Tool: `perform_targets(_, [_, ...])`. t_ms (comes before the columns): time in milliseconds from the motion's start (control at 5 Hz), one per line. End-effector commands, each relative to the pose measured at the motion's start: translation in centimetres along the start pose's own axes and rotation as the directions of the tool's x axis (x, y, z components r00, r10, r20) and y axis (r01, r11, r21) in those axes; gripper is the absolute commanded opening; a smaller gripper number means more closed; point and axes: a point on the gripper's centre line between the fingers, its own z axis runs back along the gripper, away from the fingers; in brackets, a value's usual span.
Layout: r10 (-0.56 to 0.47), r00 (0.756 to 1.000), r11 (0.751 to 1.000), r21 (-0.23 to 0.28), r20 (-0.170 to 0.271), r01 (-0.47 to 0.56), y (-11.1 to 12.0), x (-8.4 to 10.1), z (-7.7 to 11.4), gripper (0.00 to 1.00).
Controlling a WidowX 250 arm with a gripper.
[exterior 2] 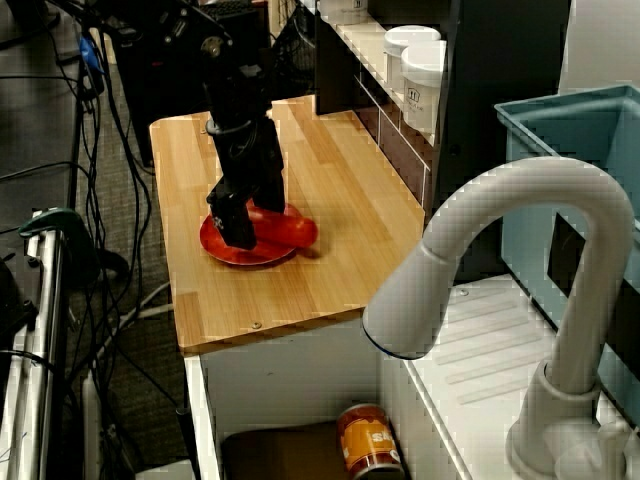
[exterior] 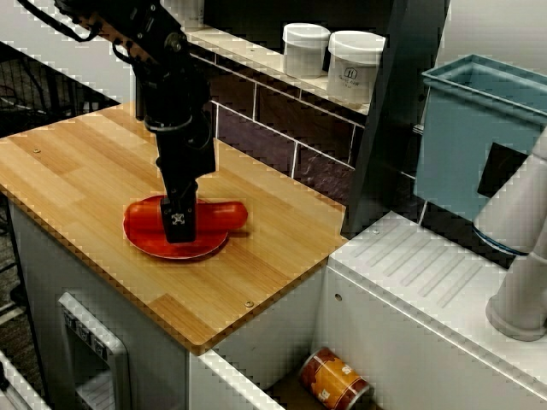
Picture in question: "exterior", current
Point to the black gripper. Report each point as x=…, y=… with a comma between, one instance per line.
x=186, y=149

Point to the red round plate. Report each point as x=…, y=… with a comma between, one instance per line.
x=188, y=250

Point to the red toy sausage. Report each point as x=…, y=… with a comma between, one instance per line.
x=218, y=215

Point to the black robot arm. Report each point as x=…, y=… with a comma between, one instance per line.
x=145, y=38

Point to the narrow black upright panel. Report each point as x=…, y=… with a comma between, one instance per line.
x=139, y=102

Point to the white toy kitchen cabinet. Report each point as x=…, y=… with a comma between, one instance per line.
x=149, y=354

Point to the dark tile backsplash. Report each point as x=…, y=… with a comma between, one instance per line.
x=273, y=124

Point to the white appliance front panel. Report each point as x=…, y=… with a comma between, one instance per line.
x=115, y=350

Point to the white kitchen shelf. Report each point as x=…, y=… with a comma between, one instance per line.
x=239, y=47

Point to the white labelled container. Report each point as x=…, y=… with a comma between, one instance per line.
x=194, y=8

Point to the plain white jar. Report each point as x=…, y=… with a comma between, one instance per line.
x=305, y=47

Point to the orange soup can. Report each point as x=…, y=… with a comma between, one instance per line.
x=333, y=378

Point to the white jar with logo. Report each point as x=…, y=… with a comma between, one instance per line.
x=354, y=72

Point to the wide black upright panel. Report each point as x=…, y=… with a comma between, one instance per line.
x=393, y=128

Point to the white toy sink unit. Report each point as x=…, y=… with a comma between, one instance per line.
x=406, y=307

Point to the teal plastic bin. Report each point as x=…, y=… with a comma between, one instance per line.
x=453, y=141

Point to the silver aluminium frame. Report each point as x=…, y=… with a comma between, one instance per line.
x=17, y=384

